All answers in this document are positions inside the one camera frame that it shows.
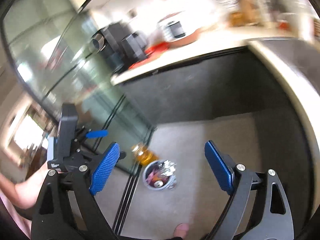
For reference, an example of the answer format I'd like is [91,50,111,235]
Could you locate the red mat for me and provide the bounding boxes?
[129,42,170,70]

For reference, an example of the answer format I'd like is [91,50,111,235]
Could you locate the black electric kettle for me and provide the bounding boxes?
[121,32,148,64]

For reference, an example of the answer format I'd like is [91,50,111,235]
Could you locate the person's left hand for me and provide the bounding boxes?
[1,163,49,209]

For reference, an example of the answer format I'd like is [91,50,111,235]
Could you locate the pink slipper right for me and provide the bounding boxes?
[173,223,189,239]

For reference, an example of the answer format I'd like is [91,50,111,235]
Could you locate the amber glass jar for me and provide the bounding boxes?
[228,11,246,27]

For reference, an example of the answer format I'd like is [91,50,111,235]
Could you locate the yellow cooking oil jug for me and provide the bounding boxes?
[131,142,159,166]

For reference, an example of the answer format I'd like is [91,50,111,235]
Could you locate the grey trash bin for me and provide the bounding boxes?
[142,160,177,191]

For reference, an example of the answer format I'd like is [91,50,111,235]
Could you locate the aluminium drink can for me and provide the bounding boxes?
[153,180,164,188]

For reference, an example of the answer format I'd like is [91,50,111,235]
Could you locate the silver foil wrapper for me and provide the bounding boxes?
[159,160,176,177]

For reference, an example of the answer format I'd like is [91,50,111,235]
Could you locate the black coffee machine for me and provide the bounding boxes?
[91,22,130,73]

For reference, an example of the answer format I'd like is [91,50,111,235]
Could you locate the pink foil snack wrapper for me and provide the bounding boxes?
[146,169,162,185]

